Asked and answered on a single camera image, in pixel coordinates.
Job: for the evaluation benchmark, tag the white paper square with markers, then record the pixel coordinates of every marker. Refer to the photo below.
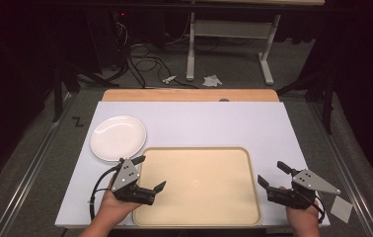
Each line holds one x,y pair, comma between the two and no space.
341,209

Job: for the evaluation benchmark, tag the person's right hand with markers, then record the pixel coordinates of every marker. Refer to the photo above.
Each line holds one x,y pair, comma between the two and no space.
303,217

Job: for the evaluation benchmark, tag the white table cover board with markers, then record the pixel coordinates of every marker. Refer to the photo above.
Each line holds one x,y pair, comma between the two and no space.
207,125

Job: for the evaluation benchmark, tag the beige plastic tray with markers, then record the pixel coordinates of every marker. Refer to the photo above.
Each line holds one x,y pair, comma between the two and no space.
197,187

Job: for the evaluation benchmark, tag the metal floor rail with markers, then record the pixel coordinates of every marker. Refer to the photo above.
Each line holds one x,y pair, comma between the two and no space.
26,177
342,158

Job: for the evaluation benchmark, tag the black metal stand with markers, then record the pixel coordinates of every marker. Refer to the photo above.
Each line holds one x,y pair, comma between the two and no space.
59,89
322,89

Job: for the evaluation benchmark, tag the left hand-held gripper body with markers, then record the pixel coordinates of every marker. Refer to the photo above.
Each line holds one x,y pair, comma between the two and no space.
126,174

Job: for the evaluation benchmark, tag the person's left hand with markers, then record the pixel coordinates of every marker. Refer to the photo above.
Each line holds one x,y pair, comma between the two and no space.
113,209

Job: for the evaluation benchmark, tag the white metal desk frame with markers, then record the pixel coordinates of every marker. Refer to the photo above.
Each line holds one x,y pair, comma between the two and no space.
230,29

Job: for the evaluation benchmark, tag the white plug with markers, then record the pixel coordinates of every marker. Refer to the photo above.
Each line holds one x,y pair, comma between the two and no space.
169,79

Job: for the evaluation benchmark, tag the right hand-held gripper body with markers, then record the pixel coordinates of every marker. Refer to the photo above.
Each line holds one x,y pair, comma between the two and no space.
306,180

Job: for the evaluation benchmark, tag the white round plate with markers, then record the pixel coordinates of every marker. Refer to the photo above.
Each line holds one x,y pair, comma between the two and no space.
117,138

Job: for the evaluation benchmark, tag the grey round table grommet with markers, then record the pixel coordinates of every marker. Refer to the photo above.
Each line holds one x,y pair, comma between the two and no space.
224,99

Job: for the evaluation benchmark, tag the crumpled white paper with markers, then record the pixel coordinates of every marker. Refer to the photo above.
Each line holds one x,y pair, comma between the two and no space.
212,81

